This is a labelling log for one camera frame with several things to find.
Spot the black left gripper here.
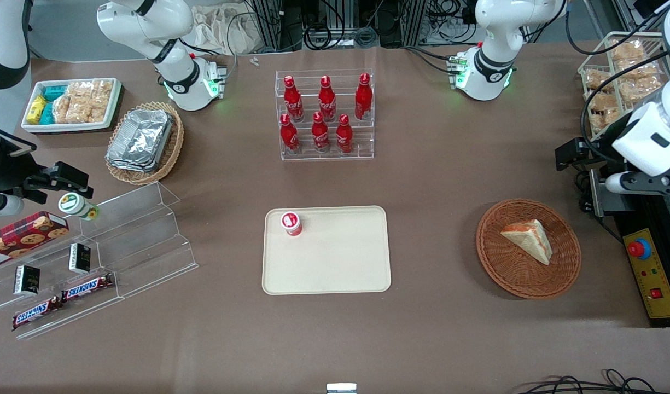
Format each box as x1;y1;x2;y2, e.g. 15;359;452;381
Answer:
555;112;628;171

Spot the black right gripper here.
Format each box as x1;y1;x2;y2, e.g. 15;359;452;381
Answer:
0;124;94;199

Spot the white rectangular snack tray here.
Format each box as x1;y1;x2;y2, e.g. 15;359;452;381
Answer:
21;78;123;134

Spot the triangular wrapped sandwich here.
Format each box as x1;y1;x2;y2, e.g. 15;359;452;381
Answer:
500;219;553;266

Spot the oval light wicker basket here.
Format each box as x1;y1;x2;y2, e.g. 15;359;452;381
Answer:
105;101;185;186

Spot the round brown wicker basket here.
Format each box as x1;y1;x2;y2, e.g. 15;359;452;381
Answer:
476;199;582;299

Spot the beige plastic tray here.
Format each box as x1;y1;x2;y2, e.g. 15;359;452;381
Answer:
262;206;392;296

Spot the green sunflower yoghurt cup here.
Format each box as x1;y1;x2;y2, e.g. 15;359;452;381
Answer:
59;193;100;222

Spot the grey metal plate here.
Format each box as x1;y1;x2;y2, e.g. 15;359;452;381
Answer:
589;168;620;217

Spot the wrapped bread pack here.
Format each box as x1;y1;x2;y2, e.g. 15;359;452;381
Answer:
585;69;613;91
622;61;659;81
619;77;665;103
611;40;645;62
589;92;621;132

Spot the red tartan cookie box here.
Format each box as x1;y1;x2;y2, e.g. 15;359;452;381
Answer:
0;211;70;272

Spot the clear rice cracker pack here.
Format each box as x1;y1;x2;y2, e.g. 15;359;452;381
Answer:
68;98;109;124
91;80;114;108
67;81;95;100
53;96;73;124

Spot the yellow snack packet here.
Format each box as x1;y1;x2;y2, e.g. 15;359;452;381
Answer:
27;96;48;124

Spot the small black chocolate box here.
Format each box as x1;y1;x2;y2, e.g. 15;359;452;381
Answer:
13;265;40;297
68;244;92;275

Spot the aluminium foil container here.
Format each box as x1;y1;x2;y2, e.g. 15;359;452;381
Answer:
106;109;174;173

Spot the clear acrylic step display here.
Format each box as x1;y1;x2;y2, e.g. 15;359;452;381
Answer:
0;182;199;340

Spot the Snickers chocolate bar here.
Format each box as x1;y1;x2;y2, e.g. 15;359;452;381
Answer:
61;274;114;303
11;297;62;331

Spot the yellow emergency stop box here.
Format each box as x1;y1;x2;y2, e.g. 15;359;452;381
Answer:
623;228;670;320

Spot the clear acrylic bottle rack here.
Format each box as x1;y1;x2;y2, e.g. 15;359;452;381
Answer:
275;69;375;161

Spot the red cola bottle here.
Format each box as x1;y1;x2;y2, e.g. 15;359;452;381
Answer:
311;112;331;153
279;113;301;154
335;114;354;155
283;76;305;123
354;73;374;121
318;76;337;123

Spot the beige cloth bag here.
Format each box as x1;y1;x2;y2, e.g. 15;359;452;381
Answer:
191;3;260;56

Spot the red lidded yoghurt cup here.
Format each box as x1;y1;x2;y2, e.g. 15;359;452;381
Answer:
281;211;304;237

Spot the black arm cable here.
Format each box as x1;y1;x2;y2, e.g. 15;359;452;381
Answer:
564;0;670;56
580;51;670;163

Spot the white wire basket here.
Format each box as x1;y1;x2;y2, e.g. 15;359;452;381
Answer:
578;31;670;141

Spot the black floor cable bundle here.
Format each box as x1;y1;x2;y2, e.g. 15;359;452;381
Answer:
516;369;670;394

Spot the coiled black cable bundle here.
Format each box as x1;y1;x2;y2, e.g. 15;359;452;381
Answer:
304;21;380;51

